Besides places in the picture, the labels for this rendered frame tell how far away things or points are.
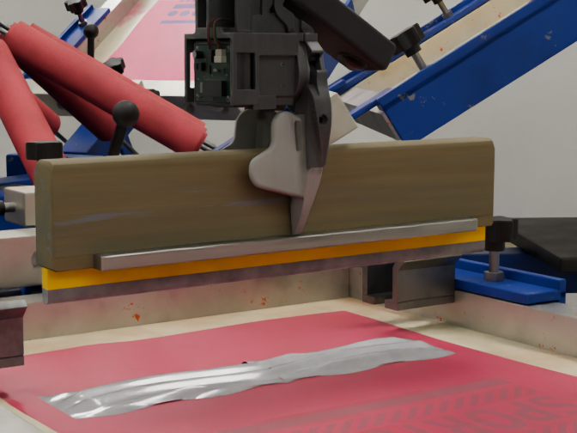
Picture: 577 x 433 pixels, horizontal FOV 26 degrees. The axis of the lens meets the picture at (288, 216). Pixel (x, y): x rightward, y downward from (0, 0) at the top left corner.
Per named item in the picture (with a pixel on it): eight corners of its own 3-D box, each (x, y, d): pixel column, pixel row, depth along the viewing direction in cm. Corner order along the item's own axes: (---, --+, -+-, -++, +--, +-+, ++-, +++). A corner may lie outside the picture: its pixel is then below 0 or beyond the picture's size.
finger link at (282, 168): (241, 239, 93) (231, 115, 93) (307, 233, 96) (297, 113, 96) (264, 237, 90) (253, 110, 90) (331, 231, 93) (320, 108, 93)
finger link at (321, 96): (282, 172, 95) (271, 58, 95) (300, 171, 96) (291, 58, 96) (317, 166, 91) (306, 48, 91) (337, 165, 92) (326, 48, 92)
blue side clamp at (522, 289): (564, 353, 115) (567, 278, 114) (525, 361, 113) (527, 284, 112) (366, 301, 140) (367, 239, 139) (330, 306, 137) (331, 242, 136)
